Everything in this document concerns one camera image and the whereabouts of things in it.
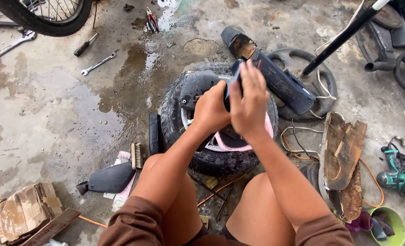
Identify person's right hand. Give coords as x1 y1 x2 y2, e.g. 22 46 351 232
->
228 60 270 137

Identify black plastic side cover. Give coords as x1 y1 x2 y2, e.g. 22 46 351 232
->
76 161 137 195

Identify torn cardboard box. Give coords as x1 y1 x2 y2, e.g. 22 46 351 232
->
0 182 81 246

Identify white cable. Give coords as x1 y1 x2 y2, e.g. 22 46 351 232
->
308 0 366 119

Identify small dark blue plastic part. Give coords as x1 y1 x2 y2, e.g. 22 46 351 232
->
223 59 247 112

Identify orange cable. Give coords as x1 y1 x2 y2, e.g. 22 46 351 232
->
0 127 385 229

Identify red handled pliers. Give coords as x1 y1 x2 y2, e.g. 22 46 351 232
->
145 6 160 33

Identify black pole with white tip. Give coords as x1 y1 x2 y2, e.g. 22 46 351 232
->
301 0 391 77

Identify silver combination wrench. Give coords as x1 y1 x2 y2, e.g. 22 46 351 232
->
80 53 116 76

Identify green plastic bucket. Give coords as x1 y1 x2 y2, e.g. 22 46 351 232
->
368 206 405 246

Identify black metal rods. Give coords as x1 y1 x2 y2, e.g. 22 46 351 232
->
188 174 236 220

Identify person's leg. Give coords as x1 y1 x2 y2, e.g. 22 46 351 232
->
225 172 297 246
139 153 203 246

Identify black scooter tyre with rim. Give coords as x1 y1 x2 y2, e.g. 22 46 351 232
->
160 62 279 177

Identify dark curved plastic panel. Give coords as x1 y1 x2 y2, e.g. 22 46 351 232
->
299 161 321 192

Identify person's right leg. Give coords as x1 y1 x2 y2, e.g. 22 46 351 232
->
225 172 297 246

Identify long dark blue body panel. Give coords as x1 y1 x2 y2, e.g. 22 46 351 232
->
220 27 316 115

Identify rusty brown body panel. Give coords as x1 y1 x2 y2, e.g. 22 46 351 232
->
319 112 368 223

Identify pink cloth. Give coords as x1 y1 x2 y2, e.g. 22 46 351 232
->
213 112 275 153

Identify person's left leg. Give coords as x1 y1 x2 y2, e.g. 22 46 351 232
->
139 153 203 246

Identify wooden scrub brush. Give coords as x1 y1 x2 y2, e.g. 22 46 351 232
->
130 142 144 170

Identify person's brown shirt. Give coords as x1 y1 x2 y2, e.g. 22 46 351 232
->
97 196 356 246

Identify green power tool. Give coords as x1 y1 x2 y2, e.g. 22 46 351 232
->
376 145 405 199

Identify person's left hand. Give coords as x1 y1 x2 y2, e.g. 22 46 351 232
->
193 80 231 134

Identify heap of black motorcycle parts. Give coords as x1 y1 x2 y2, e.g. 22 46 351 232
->
355 0 405 103

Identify black plastic fender piece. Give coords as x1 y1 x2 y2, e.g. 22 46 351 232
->
179 70 221 111

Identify purple plastic cup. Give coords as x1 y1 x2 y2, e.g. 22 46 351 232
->
345 211 373 234

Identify spoked wheel with black tyre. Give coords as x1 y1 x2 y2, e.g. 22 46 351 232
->
0 0 93 37

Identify large silver adjustable wrench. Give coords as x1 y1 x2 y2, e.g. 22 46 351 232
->
0 30 37 62

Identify black handled screwdriver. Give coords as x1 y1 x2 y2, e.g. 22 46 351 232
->
73 33 99 57

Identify black rectangular rubber part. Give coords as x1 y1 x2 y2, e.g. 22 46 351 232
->
149 114 162 156

